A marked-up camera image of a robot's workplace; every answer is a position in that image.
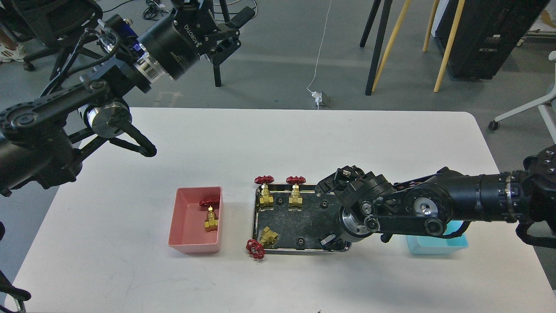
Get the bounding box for white cable on floor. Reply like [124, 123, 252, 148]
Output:
[307, 0, 333, 94]

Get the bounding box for black tripod stand left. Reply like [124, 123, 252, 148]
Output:
[210, 0, 231, 87]

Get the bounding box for brass valve top middle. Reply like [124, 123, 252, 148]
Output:
[286, 176, 306, 211]

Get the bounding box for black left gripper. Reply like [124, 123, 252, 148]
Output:
[139, 6, 255, 80]

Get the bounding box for black cabinet box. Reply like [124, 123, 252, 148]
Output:
[447, 0, 549, 79]

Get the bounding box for brass valve top left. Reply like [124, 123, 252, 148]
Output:
[254, 176, 274, 210]

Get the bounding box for yellow wooden easel legs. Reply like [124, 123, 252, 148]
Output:
[373, 0, 466, 93]

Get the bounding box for brass valve red wheel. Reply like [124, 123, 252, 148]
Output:
[199, 198, 220, 232]

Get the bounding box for white floor power plug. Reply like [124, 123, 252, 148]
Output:
[311, 91, 331, 110]

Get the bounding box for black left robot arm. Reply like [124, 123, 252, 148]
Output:
[0, 0, 258, 197]

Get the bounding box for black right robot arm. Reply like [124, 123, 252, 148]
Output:
[314, 146, 556, 249]

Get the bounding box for white sneaker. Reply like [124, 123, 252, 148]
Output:
[0, 44, 26, 63]

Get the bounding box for shiny metal tray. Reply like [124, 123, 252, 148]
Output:
[252, 183, 341, 254]

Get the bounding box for black tripod leg right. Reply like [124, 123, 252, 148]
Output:
[359, 0, 392, 96]

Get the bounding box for black office chair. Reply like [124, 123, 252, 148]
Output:
[11, 0, 103, 79]

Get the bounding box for brass valve bottom left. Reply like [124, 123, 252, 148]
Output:
[245, 226, 279, 260]

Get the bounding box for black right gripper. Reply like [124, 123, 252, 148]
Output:
[321, 208, 374, 252]

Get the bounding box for light blue plastic box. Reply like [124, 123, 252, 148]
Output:
[406, 234, 469, 255]

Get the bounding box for pink plastic box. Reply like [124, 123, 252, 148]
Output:
[168, 186, 224, 254]

